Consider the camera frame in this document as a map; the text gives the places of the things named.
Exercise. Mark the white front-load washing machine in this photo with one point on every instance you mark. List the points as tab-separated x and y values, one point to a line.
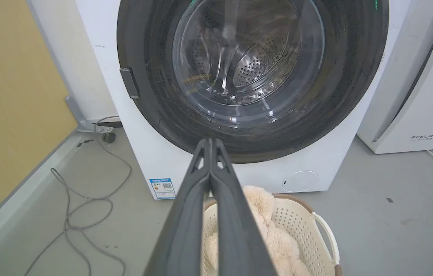
147	145

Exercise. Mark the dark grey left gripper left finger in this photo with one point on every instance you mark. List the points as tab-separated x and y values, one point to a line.
185	226

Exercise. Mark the white partition panel with caster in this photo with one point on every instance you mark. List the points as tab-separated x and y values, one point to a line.
66	57

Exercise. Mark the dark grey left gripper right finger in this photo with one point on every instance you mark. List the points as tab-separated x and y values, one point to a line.
235	230

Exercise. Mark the white air purifier appliance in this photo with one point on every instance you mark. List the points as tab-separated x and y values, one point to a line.
419	115

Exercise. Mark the round dark washing machine door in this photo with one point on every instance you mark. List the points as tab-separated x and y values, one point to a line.
155	76

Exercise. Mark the cream perforated laundry basket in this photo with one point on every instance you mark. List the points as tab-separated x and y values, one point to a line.
300	226

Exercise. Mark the beige fluffy plush toy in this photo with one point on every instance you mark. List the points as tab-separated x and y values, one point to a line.
277	241

